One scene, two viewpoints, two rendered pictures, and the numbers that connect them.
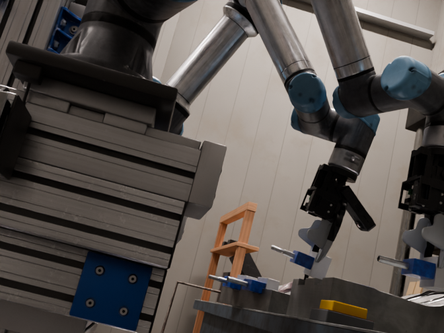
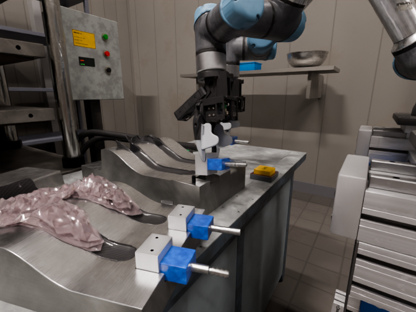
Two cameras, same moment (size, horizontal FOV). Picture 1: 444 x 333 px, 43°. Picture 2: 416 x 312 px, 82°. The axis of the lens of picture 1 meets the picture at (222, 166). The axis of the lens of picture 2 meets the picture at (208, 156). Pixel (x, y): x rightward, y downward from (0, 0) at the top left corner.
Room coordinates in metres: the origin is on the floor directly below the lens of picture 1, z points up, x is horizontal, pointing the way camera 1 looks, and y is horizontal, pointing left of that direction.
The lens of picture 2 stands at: (1.72, 0.12, 1.10)
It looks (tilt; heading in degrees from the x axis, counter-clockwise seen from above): 14 degrees down; 220
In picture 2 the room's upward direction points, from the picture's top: straight up
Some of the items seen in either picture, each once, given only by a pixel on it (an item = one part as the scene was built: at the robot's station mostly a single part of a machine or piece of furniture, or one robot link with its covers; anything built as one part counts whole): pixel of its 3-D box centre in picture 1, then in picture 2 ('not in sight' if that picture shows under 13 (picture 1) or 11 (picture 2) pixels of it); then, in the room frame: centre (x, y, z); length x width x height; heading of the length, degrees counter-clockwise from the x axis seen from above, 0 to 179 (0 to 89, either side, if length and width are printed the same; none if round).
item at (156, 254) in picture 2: (230, 282); (184, 265); (1.51, -0.10, 0.85); 0.13 x 0.05 x 0.05; 114
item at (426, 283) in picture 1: (412, 267); (232, 140); (0.98, -0.37, 0.93); 0.13 x 0.05 x 0.05; 97
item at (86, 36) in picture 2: not in sight; (98, 159); (1.10, -1.21, 0.73); 0.30 x 0.22 x 1.47; 7
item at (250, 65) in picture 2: not in sight; (246, 67); (-0.50, -1.22, 1.36); 0.27 x 0.18 x 0.09; 96
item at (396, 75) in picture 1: (407, 86); (259, 47); (0.95, -0.29, 1.25); 0.11 x 0.11 x 0.08; 31
